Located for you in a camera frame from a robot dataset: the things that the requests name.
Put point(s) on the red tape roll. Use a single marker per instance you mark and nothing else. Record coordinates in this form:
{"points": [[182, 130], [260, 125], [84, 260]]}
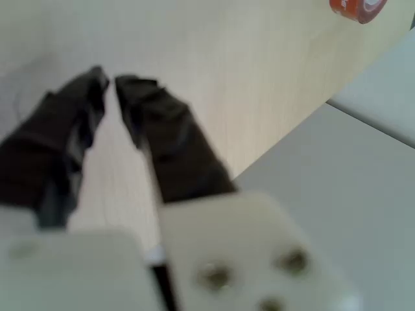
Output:
{"points": [[350, 8]]}

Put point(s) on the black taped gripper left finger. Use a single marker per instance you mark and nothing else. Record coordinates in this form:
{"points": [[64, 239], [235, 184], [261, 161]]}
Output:
{"points": [[52, 136]]}

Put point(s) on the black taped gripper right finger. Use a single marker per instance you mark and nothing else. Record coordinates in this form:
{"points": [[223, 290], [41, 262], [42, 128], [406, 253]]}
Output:
{"points": [[181, 152]]}

